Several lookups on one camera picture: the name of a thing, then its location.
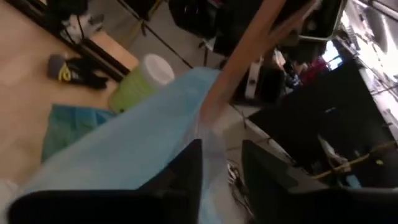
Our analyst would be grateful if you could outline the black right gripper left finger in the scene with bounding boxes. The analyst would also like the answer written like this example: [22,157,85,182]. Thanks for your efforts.
[6,139,203,224]

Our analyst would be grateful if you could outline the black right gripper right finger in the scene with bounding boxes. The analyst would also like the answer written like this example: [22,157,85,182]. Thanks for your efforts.
[241,139,398,224]

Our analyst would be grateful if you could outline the light blue bin liner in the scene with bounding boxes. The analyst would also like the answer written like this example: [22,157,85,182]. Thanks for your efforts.
[18,0,323,224]

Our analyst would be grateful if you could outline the teal trash bag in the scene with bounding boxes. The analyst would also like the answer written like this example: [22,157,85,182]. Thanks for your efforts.
[41,104,118,163]

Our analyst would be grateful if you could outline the white power strip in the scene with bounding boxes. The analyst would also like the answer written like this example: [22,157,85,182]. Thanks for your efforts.
[226,160,242,189]

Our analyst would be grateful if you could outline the black room partition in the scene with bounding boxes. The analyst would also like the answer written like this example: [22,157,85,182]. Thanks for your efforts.
[248,58,398,189]

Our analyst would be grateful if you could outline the green wipes canister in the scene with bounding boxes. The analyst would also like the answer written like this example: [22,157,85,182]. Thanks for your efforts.
[108,53,176,114]

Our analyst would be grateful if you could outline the grey yellow sponge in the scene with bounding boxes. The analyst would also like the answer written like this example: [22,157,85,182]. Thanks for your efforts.
[46,54,75,83]

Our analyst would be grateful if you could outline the yellow cable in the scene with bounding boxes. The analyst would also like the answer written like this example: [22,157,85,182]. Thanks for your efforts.
[312,140,398,181]

